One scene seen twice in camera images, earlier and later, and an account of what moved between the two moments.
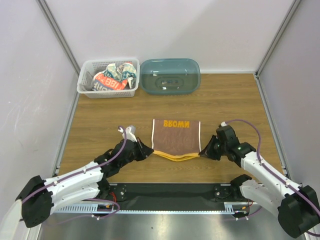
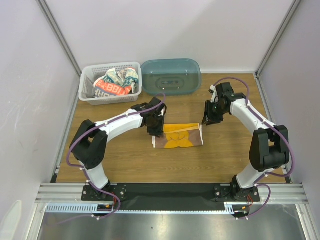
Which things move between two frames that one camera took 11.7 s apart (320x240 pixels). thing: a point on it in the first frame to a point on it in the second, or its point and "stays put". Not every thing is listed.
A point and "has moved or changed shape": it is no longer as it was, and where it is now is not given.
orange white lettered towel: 101,82 to 102,89
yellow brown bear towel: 176,139 has moved or changed shape
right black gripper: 214,147 to 211,115
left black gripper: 143,150 to 159,131
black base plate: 171,196 stays put
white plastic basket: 93,66 to 91,73
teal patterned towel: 125,71 stays put
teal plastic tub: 170,76 stays put
